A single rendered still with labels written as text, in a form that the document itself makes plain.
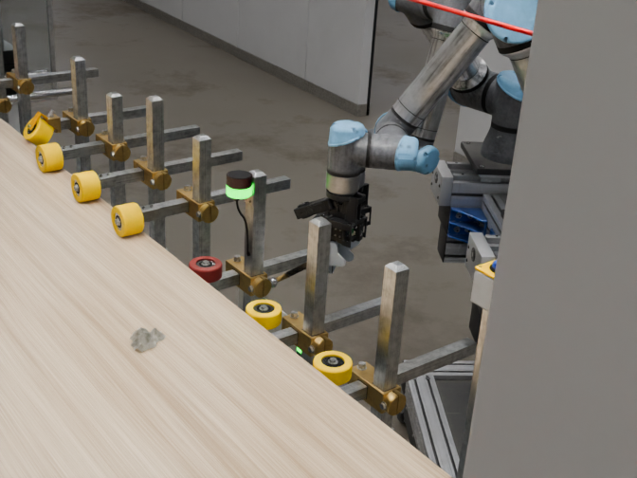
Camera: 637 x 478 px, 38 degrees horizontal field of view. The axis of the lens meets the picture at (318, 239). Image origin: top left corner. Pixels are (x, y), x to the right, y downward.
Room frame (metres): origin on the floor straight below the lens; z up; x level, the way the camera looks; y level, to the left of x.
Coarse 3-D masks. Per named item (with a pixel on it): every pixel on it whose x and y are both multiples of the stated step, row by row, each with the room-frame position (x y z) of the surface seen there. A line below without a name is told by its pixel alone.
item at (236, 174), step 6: (228, 174) 1.98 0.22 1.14; (234, 174) 1.98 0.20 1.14; (240, 174) 1.98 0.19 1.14; (246, 174) 1.98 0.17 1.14; (234, 198) 1.96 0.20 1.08; (246, 198) 2.00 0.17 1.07; (252, 198) 1.98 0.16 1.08; (252, 204) 1.98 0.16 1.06; (246, 228) 1.99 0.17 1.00; (246, 234) 1.99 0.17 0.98; (246, 240) 1.99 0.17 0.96; (246, 246) 1.99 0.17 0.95; (246, 252) 1.99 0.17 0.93
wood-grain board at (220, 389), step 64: (0, 128) 2.84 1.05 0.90; (0, 192) 2.33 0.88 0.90; (64, 192) 2.36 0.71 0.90; (0, 256) 1.95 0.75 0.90; (64, 256) 1.97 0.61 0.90; (128, 256) 1.99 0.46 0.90; (0, 320) 1.66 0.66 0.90; (64, 320) 1.68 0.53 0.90; (128, 320) 1.70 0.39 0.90; (192, 320) 1.71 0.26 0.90; (0, 384) 1.43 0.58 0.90; (64, 384) 1.45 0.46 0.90; (128, 384) 1.46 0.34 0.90; (192, 384) 1.47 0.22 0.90; (256, 384) 1.49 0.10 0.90; (320, 384) 1.50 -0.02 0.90; (0, 448) 1.25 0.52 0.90; (64, 448) 1.26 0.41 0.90; (128, 448) 1.27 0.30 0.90; (192, 448) 1.28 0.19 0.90; (256, 448) 1.30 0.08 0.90; (320, 448) 1.31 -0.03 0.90; (384, 448) 1.32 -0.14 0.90
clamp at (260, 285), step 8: (232, 264) 2.04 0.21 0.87; (240, 264) 2.05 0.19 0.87; (240, 272) 2.01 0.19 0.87; (264, 272) 2.01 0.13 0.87; (240, 280) 2.01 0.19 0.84; (248, 280) 1.98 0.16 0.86; (256, 280) 1.97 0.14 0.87; (264, 280) 1.98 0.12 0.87; (240, 288) 2.01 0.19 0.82; (248, 288) 1.97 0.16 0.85; (256, 288) 1.96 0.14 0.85; (264, 288) 1.98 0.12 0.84
